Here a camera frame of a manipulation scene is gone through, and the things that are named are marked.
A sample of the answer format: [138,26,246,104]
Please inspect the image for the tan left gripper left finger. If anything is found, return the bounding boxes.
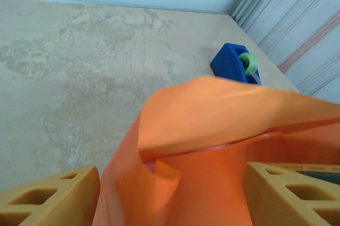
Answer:
[0,165,101,226]

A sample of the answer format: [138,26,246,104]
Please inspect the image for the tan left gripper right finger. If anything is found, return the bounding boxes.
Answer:
[243,161,340,226]

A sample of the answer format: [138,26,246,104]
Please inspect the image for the orange cloth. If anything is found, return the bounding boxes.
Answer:
[91,76,340,226]

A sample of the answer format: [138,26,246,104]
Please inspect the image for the green tape roll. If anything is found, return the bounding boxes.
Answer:
[238,52,262,85]

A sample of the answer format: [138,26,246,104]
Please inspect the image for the blue tape dispenser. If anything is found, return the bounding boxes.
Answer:
[209,43,263,86]

